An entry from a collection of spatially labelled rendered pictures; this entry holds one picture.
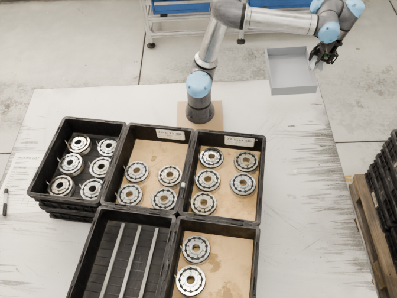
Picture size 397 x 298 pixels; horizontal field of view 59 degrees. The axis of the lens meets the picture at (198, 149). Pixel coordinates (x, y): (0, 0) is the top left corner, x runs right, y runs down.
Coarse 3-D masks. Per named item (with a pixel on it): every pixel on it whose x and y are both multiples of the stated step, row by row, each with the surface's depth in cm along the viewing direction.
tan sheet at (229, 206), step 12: (228, 156) 153; (228, 168) 149; (228, 180) 146; (192, 192) 144; (216, 192) 143; (228, 192) 143; (204, 204) 140; (228, 204) 140; (240, 204) 140; (252, 204) 139; (228, 216) 137; (240, 216) 137; (252, 216) 136
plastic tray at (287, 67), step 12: (276, 48) 172; (288, 48) 172; (300, 48) 172; (276, 60) 173; (288, 60) 173; (300, 60) 172; (276, 72) 169; (288, 72) 168; (300, 72) 168; (312, 72) 163; (276, 84) 164; (288, 84) 164; (300, 84) 163; (312, 84) 163
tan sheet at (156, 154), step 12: (144, 144) 159; (156, 144) 159; (168, 144) 158; (180, 144) 158; (132, 156) 156; (144, 156) 155; (156, 156) 155; (168, 156) 155; (180, 156) 154; (156, 168) 151; (180, 168) 151; (156, 180) 148; (144, 192) 145; (144, 204) 142
